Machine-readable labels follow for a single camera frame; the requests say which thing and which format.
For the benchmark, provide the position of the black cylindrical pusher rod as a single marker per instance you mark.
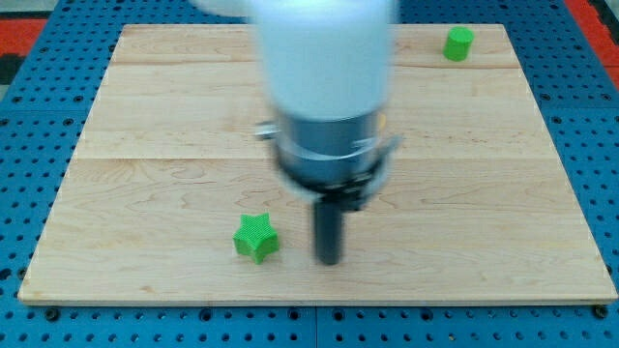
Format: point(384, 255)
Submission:
point(327, 221)

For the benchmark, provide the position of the grey black tool mount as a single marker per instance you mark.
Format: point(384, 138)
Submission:
point(344, 161)

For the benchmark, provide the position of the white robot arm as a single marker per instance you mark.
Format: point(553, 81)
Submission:
point(326, 68)

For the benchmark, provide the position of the green star block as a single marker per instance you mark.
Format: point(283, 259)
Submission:
point(256, 238)

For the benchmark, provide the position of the wooden board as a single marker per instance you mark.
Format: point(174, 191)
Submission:
point(478, 209)

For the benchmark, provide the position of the green cylinder block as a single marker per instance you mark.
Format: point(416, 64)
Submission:
point(458, 43)

